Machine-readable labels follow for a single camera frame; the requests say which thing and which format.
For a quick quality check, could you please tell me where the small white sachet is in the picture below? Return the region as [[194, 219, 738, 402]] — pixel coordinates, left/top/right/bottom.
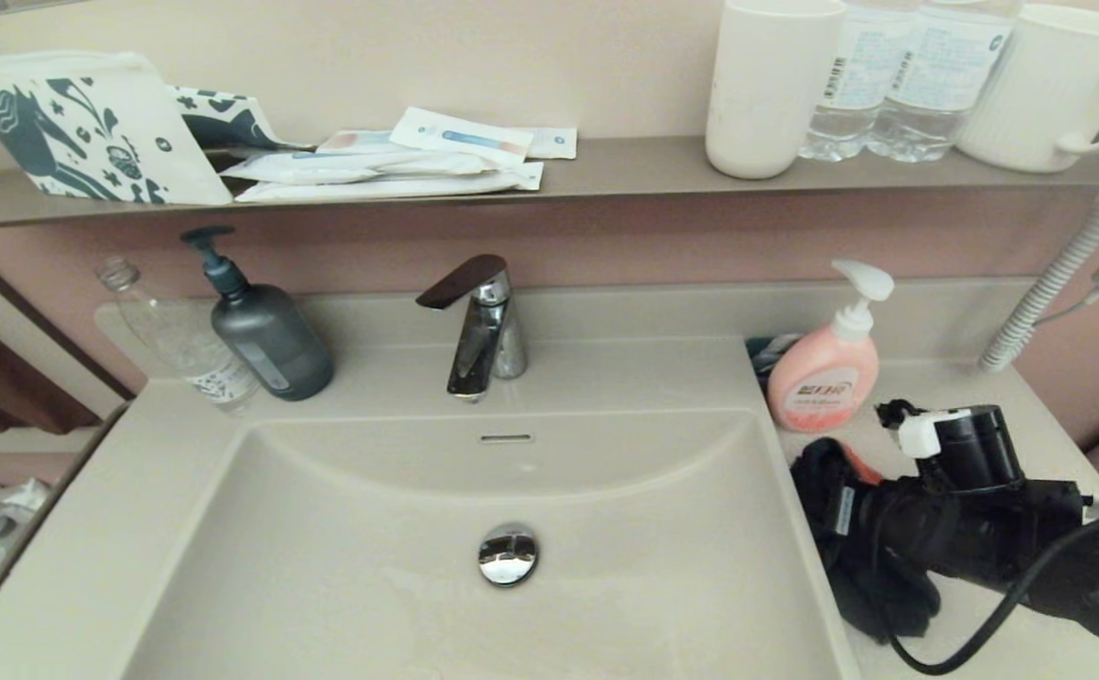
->
[[521, 127, 577, 160]]

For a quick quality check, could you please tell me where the white packet with blue toothbrush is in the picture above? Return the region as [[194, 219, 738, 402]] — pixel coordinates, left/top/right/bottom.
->
[[388, 107, 533, 169]]

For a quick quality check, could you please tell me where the dark brown furniture piece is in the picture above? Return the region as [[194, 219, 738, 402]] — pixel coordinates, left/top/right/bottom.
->
[[0, 297, 105, 435]]

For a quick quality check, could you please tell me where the flat white long packet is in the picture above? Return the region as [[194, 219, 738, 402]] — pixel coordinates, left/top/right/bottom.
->
[[232, 161, 545, 204]]

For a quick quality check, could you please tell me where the chrome drain stopper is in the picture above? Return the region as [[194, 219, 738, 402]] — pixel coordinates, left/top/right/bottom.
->
[[477, 522, 540, 587]]

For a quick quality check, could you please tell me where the white packet with peach print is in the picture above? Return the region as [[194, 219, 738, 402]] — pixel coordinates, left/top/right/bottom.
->
[[315, 129, 409, 156]]

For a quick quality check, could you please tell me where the white tumbler cup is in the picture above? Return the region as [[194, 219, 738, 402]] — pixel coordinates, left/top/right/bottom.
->
[[704, 0, 848, 180]]

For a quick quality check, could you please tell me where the long white wrapped packet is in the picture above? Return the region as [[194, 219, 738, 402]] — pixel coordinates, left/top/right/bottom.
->
[[217, 150, 503, 184]]

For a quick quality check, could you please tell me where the large white blue patterned pouch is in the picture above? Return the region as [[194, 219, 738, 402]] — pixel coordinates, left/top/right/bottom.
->
[[0, 51, 233, 207]]

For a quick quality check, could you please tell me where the clear empty plastic bottle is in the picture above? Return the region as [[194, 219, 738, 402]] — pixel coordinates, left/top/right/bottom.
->
[[96, 257, 262, 417]]

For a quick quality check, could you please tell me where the white coiled cord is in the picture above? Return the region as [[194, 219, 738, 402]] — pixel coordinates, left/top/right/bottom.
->
[[979, 194, 1099, 371]]

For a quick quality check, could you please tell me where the pink soap pump bottle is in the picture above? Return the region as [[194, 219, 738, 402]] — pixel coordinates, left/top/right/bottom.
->
[[766, 259, 895, 434]]

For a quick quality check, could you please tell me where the chrome faucet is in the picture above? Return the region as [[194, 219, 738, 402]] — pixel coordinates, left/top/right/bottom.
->
[[415, 253, 529, 404]]

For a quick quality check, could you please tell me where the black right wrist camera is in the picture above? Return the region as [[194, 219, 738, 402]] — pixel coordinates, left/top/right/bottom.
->
[[875, 399, 1025, 494]]

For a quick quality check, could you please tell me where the grey and orange cloth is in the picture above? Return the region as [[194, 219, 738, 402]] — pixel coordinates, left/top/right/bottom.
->
[[790, 436, 943, 643]]

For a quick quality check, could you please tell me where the white ribbed mug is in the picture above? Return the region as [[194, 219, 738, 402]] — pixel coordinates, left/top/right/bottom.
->
[[955, 3, 1099, 175]]

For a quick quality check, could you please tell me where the grey pump bottle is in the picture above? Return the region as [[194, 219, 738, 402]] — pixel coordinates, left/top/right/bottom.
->
[[179, 225, 335, 402]]

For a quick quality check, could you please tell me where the beige sink basin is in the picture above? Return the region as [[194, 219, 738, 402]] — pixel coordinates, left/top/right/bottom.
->
[[120, 408, 860, 680]]

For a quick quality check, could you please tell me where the dark blue white packet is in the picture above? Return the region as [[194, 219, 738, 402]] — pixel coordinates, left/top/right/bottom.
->
[[746, 331, 805, 393]]

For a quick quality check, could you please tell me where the brown wall shelf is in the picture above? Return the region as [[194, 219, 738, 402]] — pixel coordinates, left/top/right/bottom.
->
[[0, 133, 1099, 232]]

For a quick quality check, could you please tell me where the small white blue patterned pouch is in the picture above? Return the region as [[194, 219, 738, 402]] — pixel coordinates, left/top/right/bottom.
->
[[164, 85, 314, 152]]

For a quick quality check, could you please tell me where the clear water bottle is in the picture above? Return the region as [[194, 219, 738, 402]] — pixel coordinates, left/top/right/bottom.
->
[[866, 0, 1024, 164], [798, 0, 921, 162]]

